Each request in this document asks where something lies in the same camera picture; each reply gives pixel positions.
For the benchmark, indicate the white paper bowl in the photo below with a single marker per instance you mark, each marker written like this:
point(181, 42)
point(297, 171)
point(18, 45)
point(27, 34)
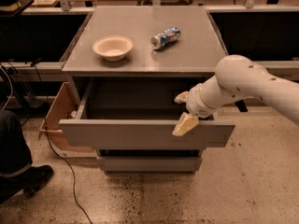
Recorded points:
point(113, 48)

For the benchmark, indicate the black shoe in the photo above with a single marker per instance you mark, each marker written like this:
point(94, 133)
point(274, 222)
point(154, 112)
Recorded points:
point(30, 181)

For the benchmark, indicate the person leg dark trousers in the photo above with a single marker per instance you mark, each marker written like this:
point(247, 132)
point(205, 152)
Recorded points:
point(15, 155)

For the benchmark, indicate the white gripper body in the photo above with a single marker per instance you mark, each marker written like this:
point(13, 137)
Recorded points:
point(193, 102)

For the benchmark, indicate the grey top drawer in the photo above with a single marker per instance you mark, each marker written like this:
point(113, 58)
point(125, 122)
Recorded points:
point(139, 113)

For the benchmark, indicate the white items in box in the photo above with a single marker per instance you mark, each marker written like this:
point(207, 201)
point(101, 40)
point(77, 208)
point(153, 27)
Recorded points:
point(73, 114)

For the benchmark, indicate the grey drawer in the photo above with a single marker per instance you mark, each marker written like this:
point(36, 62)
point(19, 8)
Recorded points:
point(139, 113)
point(149, 164)

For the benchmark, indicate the grey drawer cabinet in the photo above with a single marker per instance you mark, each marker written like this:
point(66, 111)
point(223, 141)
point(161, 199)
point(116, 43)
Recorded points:
point(192, 57)

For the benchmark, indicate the blue silver soda can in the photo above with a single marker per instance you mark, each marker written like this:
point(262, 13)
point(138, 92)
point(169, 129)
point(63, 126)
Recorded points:
point(165, 38)

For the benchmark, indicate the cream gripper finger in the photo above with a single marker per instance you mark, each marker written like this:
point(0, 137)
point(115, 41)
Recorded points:
point(185, 123)
point(181, 98)

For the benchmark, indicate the grey bottom drawer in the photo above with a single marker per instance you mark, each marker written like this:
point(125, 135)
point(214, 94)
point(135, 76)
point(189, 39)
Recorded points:
point(149, 164)

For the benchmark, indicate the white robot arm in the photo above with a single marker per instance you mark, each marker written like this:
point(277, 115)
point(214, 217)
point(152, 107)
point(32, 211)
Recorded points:
point(237, 77)

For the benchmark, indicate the cardboard box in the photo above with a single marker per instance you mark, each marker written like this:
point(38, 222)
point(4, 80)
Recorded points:
point(63, 104)

